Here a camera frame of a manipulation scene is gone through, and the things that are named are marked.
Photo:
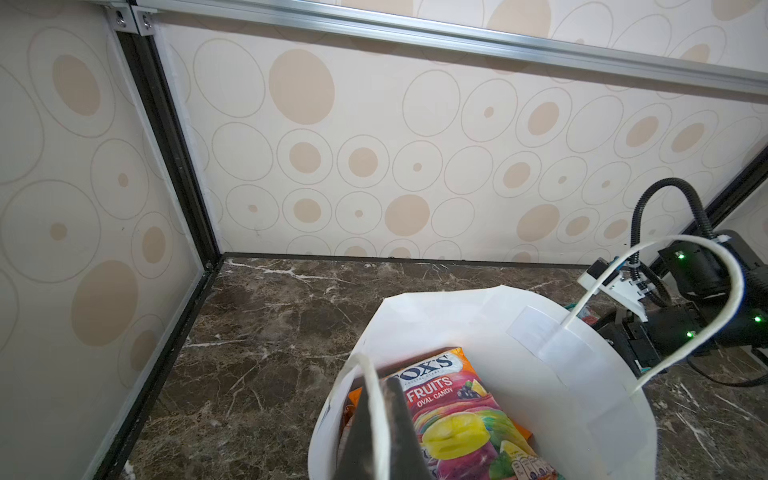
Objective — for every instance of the pink Fox's candy bag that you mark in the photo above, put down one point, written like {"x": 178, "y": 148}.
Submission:
{"x": 461, "y": 429}

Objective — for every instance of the orange snack bag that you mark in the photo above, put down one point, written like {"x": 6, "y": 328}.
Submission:
{"x": 350, "y": 406}

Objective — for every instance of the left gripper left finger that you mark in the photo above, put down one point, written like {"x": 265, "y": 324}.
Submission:
{"x": 356, "y": 448}

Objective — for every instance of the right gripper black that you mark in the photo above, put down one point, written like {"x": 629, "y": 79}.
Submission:
{"x": 642, "y": 345}

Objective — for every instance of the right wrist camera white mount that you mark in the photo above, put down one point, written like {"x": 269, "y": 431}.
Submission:
{"x": 619, "y": 287}

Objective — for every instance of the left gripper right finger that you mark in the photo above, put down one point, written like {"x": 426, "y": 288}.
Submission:
{"x": 406, "y": 459}

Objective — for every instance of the horizontal aluminium rail back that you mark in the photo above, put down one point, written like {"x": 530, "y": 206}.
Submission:
{"x": 373, "y": 25}

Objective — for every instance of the black frame post left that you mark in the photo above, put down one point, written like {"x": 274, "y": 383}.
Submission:
{"x": 144, "y": 62}

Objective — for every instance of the floral white paper bag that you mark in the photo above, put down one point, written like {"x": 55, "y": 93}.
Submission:
{"x": 549, "y": 370}

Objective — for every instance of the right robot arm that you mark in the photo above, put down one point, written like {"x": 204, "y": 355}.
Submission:
{"x": 701, "y": 275}

